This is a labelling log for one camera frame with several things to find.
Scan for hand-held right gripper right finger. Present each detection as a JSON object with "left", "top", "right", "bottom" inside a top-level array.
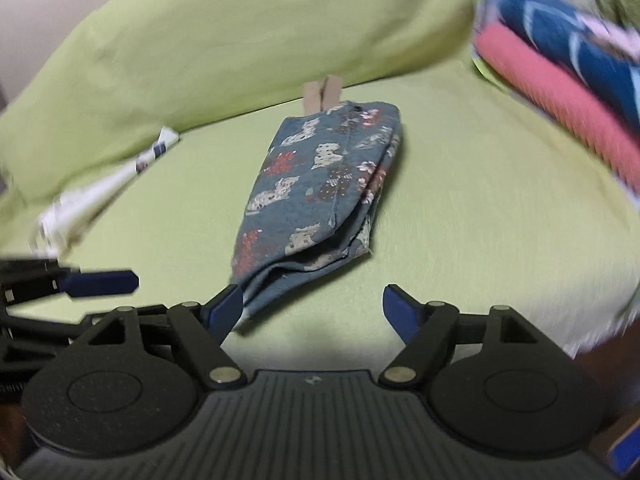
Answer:
[{"left": 377, "top": 284, "right": 552, "bottom": 389}]

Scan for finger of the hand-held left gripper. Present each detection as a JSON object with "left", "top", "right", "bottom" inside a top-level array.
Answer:
[
  {"left": 0, "top": 310, "right": 108, "bottom": 347},
  {"left": 0, "top": 258, "right": 141, "bottom": 301}
]

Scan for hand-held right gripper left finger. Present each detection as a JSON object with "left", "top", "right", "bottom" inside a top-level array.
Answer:
[{"left": 75, "top": 284, "right": 249, "bottom": 389}]

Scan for blue floral fabric bag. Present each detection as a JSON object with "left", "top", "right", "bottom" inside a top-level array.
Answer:
[{"left": 231, "top": 76, "right": 403, "bottom": 333}]

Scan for green covered sofa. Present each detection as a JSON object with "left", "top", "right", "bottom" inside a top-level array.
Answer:
[{"left": 0, "top": 0, "right": 640, "bottom": 361}]

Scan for pink folded cloth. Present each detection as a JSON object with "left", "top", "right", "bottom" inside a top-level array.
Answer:
[{"left": 472, "top": 22, "right": 640, "bottom": 193}]

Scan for blue patterned folded cloth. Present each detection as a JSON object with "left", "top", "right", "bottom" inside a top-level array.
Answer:
[{"left": 477, "top": 0, "right": 640, "bottom": 136}]

